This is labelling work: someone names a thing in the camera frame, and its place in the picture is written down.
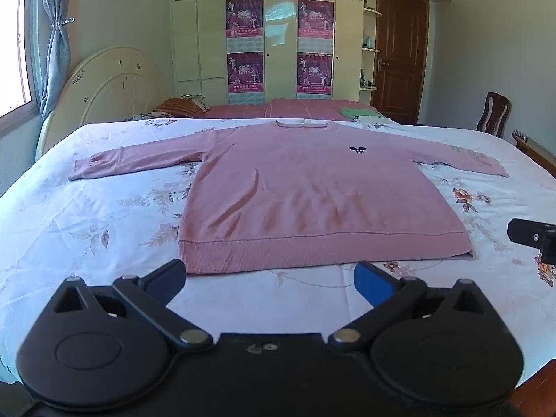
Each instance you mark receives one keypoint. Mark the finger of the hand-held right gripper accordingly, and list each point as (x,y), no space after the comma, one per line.
(527,232)

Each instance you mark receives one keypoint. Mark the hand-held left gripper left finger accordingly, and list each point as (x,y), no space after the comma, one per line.
(170,279)

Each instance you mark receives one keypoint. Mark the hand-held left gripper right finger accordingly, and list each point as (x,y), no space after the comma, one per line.
(369,284)

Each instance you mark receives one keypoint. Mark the pink sweater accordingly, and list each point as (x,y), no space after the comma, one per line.
(304,191)

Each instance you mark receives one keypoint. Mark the white floral bedsheet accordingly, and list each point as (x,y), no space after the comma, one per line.
(108,208)

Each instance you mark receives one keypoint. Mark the dark wooden chair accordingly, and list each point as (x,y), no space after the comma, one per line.
(495,113)

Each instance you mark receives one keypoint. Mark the dark floral pillow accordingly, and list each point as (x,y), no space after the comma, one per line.
(145,117)

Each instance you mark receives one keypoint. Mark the white folded cloth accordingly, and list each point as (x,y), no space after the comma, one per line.
(374,119)

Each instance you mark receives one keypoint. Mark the orange striped pillow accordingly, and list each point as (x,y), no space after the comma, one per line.
(180,106)

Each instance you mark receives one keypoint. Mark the green folded cloth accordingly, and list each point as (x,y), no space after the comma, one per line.
(354,112)

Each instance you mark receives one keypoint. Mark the cream corner shelf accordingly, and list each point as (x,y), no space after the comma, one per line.
(369,91)

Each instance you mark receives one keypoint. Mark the pink checked quilt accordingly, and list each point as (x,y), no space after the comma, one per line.
(282,108)

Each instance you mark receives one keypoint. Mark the cream round headboard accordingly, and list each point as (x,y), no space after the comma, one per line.
(108,87)

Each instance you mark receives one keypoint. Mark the brown wooden door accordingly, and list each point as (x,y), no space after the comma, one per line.
(402,52)

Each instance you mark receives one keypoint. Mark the teal bottle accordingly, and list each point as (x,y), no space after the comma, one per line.
(369,42)

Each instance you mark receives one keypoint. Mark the cream wardrobe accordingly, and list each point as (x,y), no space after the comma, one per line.
(200,30)

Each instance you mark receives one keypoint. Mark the blue curtain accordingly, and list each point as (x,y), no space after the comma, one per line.
(54,52)

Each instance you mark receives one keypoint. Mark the window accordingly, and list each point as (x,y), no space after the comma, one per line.
(13,43)

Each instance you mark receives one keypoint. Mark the purple wall poster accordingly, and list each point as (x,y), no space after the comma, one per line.
(245,76)
(315,19)
(244,19)
(315,76)

